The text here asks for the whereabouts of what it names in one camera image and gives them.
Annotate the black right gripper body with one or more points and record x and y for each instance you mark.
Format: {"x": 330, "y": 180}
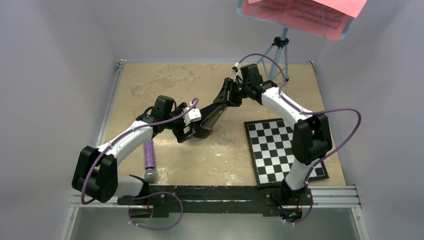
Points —
{"x": 239, "y": 91}

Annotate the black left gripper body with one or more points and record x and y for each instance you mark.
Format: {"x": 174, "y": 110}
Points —
{"x": 177, "y": 128}

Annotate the black metronome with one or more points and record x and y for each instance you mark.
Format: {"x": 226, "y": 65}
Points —
{"x": 201, "y": 133}

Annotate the purple glitter microphone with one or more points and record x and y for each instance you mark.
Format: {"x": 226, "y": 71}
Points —
{"x": 150, "y": 173}

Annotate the pink sheet music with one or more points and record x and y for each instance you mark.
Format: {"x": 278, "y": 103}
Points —
{"x": 326, "y": 18}

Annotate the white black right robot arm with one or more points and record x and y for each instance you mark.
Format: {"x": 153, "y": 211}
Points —
{"x": 311, "y": 137}

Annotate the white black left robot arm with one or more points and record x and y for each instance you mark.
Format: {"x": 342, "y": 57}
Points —
{"x": 96, "y": 173}

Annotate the black white chessboard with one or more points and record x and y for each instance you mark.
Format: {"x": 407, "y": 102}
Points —
{"x": 269, "y": 143}

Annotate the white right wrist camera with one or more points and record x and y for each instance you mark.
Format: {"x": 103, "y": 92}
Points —
{"x": 238, "y": 78}

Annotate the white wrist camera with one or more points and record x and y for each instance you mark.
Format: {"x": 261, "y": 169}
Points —
{"x": 192, "y": 116}
{"x": 238, "y": 78}

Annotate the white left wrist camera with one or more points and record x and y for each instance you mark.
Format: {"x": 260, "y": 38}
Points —
{"x": 192, "y": 116}

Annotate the black base frame rail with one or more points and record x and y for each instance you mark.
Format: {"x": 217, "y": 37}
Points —
{"x": 163, "y": 200}

